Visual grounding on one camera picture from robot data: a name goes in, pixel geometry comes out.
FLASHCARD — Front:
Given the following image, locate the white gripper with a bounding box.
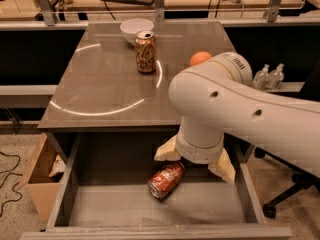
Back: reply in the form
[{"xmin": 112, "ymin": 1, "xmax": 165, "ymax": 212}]
[{"xmin": 154, "ymin": 117, "xmax": 236, "ymax": 185}]

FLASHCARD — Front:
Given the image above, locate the red coke can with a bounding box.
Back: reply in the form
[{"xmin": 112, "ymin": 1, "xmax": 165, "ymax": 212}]
[{"xmin": 148, "ymin": 161, "xmax": 185, "ymax": 199}]

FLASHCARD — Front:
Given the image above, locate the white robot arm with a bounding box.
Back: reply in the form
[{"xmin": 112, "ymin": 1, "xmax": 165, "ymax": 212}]
[{"xmin": 154, "ymin": 52, "xmax": 320, "ymax": 184}]

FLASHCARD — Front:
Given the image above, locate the open grey top drawer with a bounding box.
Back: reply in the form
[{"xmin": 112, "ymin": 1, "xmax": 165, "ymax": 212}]
[{"xmin": 21, "ymin": 133, "xmax": 292, "ymax": 240}]

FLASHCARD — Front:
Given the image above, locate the grey cabinet counter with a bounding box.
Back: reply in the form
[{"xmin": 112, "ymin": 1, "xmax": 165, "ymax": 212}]
[{"xmin": 38, "ymin": 21, "xmax": 235, "ymax": 133}]

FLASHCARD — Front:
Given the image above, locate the gold La Croix can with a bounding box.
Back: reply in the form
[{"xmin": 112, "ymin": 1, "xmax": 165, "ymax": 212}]
[{"xmin": 134, "ymin": 30, "xmax": 156, "ymax": 74}]

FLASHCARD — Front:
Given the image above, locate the orange fruit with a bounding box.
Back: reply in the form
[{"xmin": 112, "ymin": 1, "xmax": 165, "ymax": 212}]
[{"xmin": 189, "ymin": 51, "xmax": 212, "ymax": 66}]

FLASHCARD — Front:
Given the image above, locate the crumpled paper in box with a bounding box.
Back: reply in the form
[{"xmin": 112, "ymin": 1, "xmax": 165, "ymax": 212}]
[{"xmin": 49, "ymin": 155, "xmax": 66, "ymax": 178}]

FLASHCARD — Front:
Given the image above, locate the white bowl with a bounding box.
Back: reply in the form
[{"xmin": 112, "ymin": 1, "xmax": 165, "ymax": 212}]
[{"xmin": 120, "ymin": 18, "xmax": 154, "ymax": 44}]

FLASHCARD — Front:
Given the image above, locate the cardboard box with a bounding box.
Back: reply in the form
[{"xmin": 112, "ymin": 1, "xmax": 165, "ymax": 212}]
[{"xmin": 17, "ymin": 134, "xmax": 60, "ymax": 222}]

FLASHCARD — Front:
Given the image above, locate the right metal bracket post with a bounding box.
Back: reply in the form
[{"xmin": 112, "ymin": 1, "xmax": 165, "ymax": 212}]
[{"xmin": 263, "ymin": 0, "xmax": 282, "ymax": 22}]

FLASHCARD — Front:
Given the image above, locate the metal bracket post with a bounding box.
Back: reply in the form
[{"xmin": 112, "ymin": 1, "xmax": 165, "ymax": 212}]
[
  {"xmin": 154, "ymin": 0, "xmax": 165, "ymax": 22},
  {"xmin": 30, "ymin": 0, "xmax": 58, "ymax": 27},
  {"xmin": 263, "ymin": 0, "xmax": 282, "ymax": 22}
]

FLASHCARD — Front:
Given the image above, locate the middle metal bracket post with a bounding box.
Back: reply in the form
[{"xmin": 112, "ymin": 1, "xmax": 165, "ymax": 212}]
[{"xmin": 154, "ymin": 0, "xmax": 165, "ymax": 22}]

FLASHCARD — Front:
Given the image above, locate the black floor cable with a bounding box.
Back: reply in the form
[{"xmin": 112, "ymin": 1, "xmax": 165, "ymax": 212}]
[{"xmin": 0, "ymin": 151, "xmax": 24, "ymax": 218}]

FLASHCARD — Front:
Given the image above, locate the left metal bracket post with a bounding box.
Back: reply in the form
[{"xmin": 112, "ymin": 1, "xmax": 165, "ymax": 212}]
[{"xmin": 30, "ymin": 0, "xmax": 58, "ymax": 27}]

